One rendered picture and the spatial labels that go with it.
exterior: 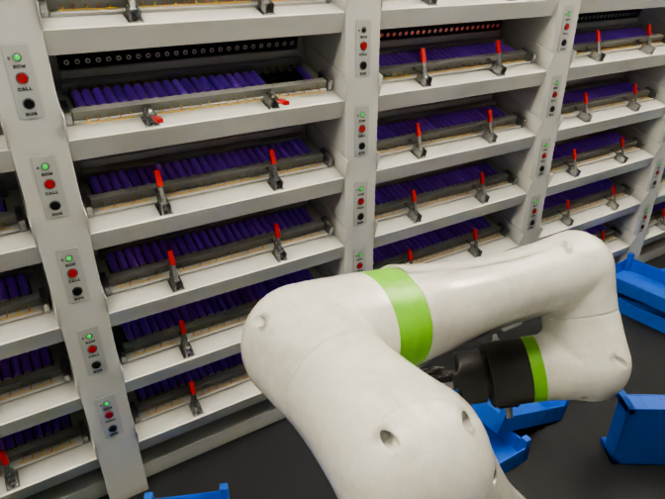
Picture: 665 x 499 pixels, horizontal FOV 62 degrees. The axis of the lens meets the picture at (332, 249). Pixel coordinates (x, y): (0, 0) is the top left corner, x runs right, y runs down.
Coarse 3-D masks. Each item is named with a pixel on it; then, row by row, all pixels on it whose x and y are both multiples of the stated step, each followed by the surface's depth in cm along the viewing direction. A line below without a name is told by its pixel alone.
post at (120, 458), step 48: (0, 0) 89; (0, 48) 91; (0, 96) 94; (48, 96) 98; (48, 144) 101; (48, 240) 107; (96, 288) 116; (96, 384) 125; (96, 432) 130; (144, 480) 143
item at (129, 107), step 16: (304, 80) 129; (320, 80) 130; (176, 96) 115; (192, 96) 116; (208, 96) 117; (224, 96) 119; (240, 96) 121; (256, 96) 123; (288, 96) 126; (80, 112) 106; (96, 112) 107; (112, 112) 109; (128, 112) 110
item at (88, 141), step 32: (128, 64) 118; (160, 64) 122; (192, 64) 125; (320, 64) 135; (64, 96) 113; (320, 96) 129; (64, 128) 101; (96, 128) 107; (128, 128) 108; (160, 128) 110; (192, 128) 114; (224, 128) 118; (256, 128) 122
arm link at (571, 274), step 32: (480, 256) 68; (512, 256) 68; (544, 256) 70; (576, 256) 71; (608, 256) 73; (448, 288) 59; (480, 288) 62; (512, 288) 65; (544, 288) 68; (576, 288) 70; (608, 288) 73; (448, 320) 58; (480, 320) 62; (512, 320) 66
